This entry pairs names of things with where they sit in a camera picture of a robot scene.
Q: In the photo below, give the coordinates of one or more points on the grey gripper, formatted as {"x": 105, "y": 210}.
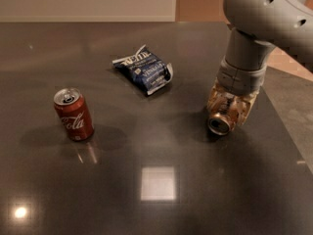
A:
{"x": 237, "y": 77}

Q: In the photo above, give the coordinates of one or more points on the blue chip bag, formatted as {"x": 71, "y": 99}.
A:
{"x": 146, "y": 70}

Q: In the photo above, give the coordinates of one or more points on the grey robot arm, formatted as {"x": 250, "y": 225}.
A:
{"x": 259, "y": 26}

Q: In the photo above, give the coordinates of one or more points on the orange soda can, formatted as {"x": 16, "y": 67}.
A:
{"x": 224, "y": 119}

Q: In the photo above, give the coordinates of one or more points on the red Coca-Cola can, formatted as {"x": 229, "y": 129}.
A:
{"x": 73, "y": 112}

